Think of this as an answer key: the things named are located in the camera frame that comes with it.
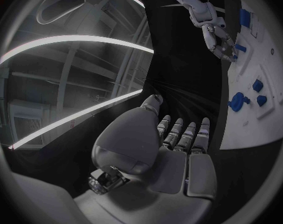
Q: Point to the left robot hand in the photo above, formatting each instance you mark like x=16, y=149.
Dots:
x=132, y=138

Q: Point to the blue gear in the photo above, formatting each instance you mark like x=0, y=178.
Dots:
x=236, y=101

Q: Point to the white task board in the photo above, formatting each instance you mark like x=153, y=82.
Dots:
x=250, y=130

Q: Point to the blue block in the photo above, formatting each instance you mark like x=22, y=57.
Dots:
x=261, y=100
x=257, y=85

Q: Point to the blue long cylinder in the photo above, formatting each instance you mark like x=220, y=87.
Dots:
x=243, y=17

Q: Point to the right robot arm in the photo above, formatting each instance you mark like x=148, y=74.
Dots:
x=197, y=5

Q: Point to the blue peg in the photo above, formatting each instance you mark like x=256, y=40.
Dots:
x=240, y=48
x=235, y=57
x=248, y=100

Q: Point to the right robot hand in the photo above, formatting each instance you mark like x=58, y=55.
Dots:
x=213, y=39

